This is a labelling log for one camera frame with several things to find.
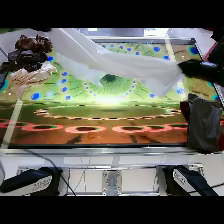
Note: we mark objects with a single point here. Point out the white shirt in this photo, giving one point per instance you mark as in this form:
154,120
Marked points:
110,65

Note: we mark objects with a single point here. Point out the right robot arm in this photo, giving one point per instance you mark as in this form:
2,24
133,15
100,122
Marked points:
196,69

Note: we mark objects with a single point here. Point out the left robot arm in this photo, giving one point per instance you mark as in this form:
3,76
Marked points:
23,181

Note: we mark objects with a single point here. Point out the black garment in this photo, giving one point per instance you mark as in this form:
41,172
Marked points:
28,60

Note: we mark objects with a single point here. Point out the brown garment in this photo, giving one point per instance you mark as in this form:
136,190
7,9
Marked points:
31,43

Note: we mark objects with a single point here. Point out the silver frame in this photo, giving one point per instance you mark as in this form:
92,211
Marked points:
111,181

